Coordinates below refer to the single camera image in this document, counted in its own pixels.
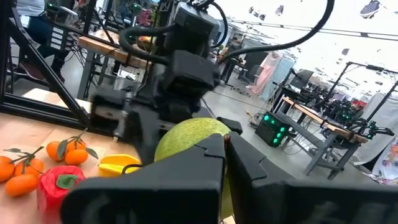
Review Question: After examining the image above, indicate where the black aluminium table frame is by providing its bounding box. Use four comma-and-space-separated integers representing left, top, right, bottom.
0, 0, 91, 129

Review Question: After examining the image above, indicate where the pink cloth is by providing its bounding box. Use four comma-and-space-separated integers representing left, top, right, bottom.
248, 51, 282, 96

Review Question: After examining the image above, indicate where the yellow star fruit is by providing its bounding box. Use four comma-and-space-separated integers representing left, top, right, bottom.
98, 154, 142, 179

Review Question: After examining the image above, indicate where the wooden background table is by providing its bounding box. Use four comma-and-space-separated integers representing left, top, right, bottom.
76, 29, 150, 100

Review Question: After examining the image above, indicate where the green pear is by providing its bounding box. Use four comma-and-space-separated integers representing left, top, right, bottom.
154, 117, 234, 220

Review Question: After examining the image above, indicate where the tangerine cluster with leaves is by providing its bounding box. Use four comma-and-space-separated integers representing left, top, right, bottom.
0, 146, 45, 198
45, 129, 100, 166

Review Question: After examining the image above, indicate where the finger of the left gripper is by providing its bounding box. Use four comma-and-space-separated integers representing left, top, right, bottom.
126, 107, 175, 166
216, 116, 244, 135

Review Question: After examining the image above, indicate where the black box with green lights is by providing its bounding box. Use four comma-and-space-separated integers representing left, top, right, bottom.
254, 111, 290, 147

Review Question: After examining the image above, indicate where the white cloth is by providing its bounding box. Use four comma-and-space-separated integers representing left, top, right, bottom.
354, 91, 398, 166

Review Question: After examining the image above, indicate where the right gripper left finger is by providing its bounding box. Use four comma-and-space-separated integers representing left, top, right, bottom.
60, 133, 226, 224

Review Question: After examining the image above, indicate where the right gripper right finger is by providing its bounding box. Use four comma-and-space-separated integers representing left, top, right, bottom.
225, 132, 398, 224

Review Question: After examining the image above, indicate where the floral cloth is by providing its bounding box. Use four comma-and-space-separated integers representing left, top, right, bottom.
371, 136, 398, 186

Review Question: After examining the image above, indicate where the red bell pepper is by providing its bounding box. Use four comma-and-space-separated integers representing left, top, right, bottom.
36, 165, 86, 224

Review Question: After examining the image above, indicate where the person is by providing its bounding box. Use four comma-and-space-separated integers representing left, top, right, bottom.
14, 0, 68, 83

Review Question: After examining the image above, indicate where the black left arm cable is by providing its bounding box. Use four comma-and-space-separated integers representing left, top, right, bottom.
119, 24, 171, 65
217, 0, 336, 60

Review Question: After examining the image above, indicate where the wooden workbench with grey legs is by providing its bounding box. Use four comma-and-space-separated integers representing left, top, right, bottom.
273, 95, 369, 181

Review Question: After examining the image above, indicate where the blue patterned cloth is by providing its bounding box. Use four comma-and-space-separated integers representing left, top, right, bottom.
260, 57, 295, 101

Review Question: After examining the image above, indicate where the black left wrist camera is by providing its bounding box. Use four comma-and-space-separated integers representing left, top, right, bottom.
163, 49, 220, 96

